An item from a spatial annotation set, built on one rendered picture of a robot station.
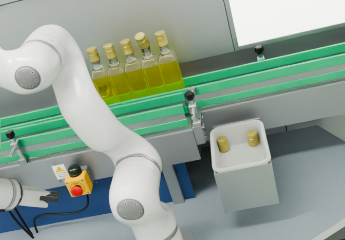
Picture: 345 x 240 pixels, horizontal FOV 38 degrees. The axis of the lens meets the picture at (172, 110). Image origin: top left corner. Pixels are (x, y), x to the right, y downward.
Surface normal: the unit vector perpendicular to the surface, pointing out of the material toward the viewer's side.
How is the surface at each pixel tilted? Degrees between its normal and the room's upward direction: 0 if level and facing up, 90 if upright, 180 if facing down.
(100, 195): 90
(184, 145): 90
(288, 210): 0
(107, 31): 90
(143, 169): 36
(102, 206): 90
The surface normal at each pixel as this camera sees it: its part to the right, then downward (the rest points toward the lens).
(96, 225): -0.25, -0.82
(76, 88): -0.05, -0.41
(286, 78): -0.02, 0.53
